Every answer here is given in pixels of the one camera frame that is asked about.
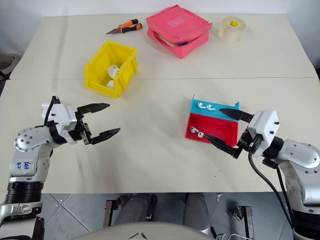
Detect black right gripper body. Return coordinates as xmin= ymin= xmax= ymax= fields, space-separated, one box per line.
xmin=236 ymin=126 xmax=264 ymax=160

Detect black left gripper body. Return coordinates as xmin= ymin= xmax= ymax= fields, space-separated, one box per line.
xmin=65 ymin=110 xmax=93 ymax=146

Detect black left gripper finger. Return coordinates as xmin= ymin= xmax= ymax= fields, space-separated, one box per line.
xmin=76 ymin=102 xmax=111 ymax=117
xmin=86 ymin=127 xmax=122 ymax=146

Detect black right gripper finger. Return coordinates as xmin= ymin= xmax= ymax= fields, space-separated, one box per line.
xmin=218 ymin=107 xmax=255 ymax=124
xmin=203 ymin=133 xmax=243 ymax=159

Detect yellow plastic bin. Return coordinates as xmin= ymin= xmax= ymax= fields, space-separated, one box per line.
xmin=83 ymin=40 xmax=140 ymax=100

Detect white objects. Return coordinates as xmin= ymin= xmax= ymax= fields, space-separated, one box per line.
xmin=105 ymin=64 xmax=121 ymax=89

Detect teal plastic tray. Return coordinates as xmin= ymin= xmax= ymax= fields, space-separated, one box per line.
xmin=189 ymin=93 xmax=242 ymax=122

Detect red plastic tray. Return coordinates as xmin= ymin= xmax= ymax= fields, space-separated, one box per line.
xmin=184 ymin=113 xmax=240 ymax=148

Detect beige tape roll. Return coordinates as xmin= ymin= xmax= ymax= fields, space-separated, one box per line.
xmin=218 ymin=16 xmax=247 ymax=44

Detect white round background object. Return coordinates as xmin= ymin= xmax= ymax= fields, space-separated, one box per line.
xmin=0 ymin=52 xmax=19 ymax=81

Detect pink fabric zip pouch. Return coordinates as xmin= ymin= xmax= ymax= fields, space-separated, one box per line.
xmin=145 ymin=3 xmax=213 ymax=59

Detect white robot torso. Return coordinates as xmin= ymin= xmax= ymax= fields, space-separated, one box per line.
xmin=71 ymin=220 xmax=211 ymax=240

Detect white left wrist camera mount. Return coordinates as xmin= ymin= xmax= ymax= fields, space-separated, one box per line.
xmin=40 ymin=101 xmax=78 ymax=133

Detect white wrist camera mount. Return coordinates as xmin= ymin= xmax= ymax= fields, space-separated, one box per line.
xmin=246 ymin=108 xmax=281 ymax=151
xmin=40 ymin=101 xmax=78 ymax=133

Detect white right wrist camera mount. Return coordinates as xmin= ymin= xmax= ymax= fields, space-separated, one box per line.
xmin=246 ymin=108 xmax=281 ymax=151

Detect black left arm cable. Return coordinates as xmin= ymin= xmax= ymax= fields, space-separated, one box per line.
xmin=43 ymin=95 xmax=61 ymax=126

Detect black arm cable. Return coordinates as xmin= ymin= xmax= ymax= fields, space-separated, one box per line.
xmin=43 ymin=95 xmax=61 ymax=126
xmin=247 ymin=150 xmax=296 ymax=230

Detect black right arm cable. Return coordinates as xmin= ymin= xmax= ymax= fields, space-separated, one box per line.
xmin=247 ymin=150 xmax=296 ymax=230

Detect dark metal frame post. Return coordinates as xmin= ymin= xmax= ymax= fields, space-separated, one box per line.
xmin=102 ymin=197 xmax=120 ymax=228
xmin=236 ymin=205 xmax=253 ymax=240

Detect orange black handled pliers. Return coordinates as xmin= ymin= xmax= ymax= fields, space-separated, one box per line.
xmin=105 ymin=18 xmax=143 ymax=35

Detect white thin floor cable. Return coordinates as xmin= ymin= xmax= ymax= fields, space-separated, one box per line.
xmin=216 ymin=232 xmax=248 ymax=240

